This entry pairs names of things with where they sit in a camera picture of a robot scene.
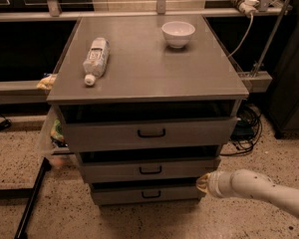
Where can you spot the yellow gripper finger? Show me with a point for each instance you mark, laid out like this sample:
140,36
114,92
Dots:
202,183

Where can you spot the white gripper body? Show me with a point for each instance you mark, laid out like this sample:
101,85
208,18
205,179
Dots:
215,184

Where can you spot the grey drawer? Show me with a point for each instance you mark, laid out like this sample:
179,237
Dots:
82,137
150,169
142,194

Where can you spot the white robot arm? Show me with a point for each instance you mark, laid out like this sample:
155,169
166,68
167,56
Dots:
247,184

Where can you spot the grey drawer cabinet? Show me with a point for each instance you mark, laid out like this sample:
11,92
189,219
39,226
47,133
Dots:
145,80

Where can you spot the dark cabinet at right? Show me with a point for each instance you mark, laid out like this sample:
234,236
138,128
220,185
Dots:
282,97

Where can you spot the white ceramic bowl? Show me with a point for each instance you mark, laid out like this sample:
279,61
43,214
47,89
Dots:
177,34

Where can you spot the clear plastic bag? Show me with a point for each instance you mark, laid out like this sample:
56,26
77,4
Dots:
51,143

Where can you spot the clear plastic bottle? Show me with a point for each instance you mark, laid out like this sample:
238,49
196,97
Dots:
96,62

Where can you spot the white power strip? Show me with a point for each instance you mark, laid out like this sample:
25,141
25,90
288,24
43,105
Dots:
246,7

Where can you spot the yellow snack packet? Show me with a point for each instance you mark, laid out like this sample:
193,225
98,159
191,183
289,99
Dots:
47,82

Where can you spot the black floor frame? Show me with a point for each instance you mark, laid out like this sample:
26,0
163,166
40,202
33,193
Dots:
30,194

